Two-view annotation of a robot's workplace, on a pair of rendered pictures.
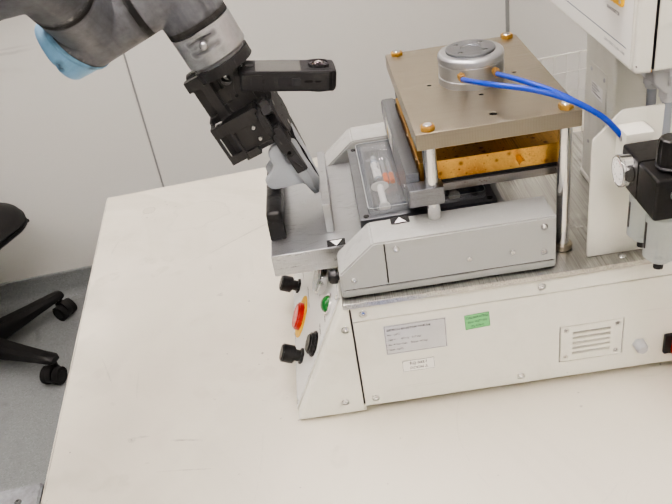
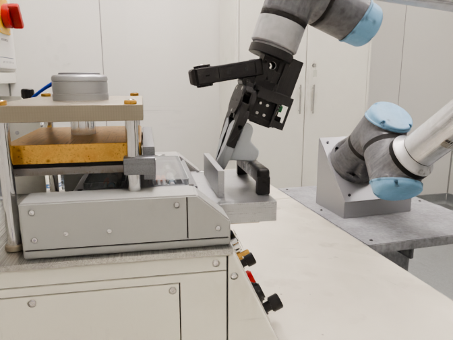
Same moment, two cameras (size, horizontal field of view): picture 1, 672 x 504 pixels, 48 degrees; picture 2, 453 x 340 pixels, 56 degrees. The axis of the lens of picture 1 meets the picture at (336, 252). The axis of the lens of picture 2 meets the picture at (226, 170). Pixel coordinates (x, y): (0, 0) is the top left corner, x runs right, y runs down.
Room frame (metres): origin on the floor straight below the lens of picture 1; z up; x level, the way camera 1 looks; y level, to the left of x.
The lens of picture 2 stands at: (1.54, -0.12, 1.14)
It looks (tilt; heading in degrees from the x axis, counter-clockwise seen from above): 12 degrees down; 168
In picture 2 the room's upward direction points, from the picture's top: straight up
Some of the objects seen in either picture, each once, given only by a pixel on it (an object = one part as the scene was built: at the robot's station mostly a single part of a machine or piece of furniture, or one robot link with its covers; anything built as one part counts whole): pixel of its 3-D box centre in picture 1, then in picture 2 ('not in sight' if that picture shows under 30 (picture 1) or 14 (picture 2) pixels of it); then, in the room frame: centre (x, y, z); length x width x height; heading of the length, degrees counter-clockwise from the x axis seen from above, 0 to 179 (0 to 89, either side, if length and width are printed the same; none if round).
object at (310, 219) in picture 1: (381, 193); (168, 186); (0.87, -0.07, 0.97); 0.30 x 0.22 x 0.08; 89
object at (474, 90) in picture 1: (501, 100); (63, 116); (0.85, -0.23, 1.08); 0.31 x 0.24 x 0.13; 179
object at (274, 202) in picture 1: (276, 197); (251, 171); (0.88, 0.07, 0.99); 0.15 x 0.02 x 0.04; 179
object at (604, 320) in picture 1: (476, 271); (99, 265); (0.85, -0.19, 0.84); 0.53 x 0.37 x 0.17; 89
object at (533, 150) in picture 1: (473, 114); (84, 128); (0.86, -0.20, 1.07); 0.22 x 0.17 x 0.10; 179
